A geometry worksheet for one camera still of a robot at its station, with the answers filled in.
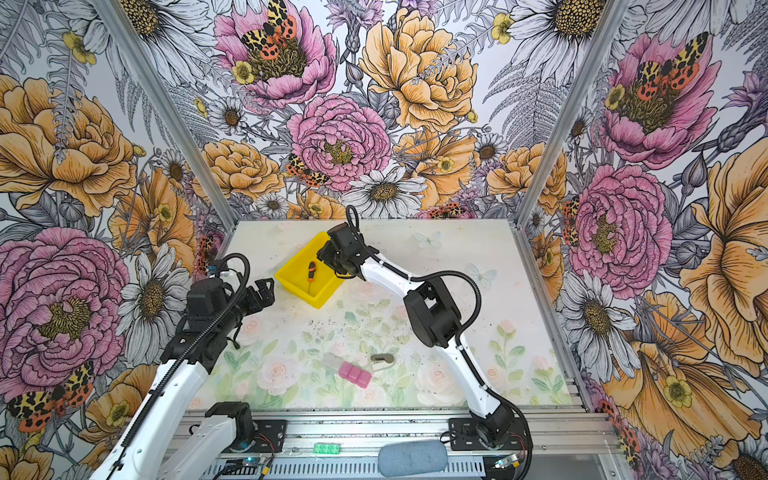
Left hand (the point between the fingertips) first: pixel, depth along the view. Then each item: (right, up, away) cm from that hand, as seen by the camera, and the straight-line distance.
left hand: (259, 295), depth 80 cm
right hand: (+12, +8, +17) cm, 22 cm away
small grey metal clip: (+32, -19, +7) cm, 38 cm away
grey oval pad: (+39, -35, -11) cm, 54 cm away
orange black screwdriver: (+7, +3, +25) cm, 26 cm away
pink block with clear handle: (+24, -22, +4) cm, 33 cm away
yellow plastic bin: (+1, +2, +24) cm, 24 cm away
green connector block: (+19, -36, -7) cm, 41 cm away
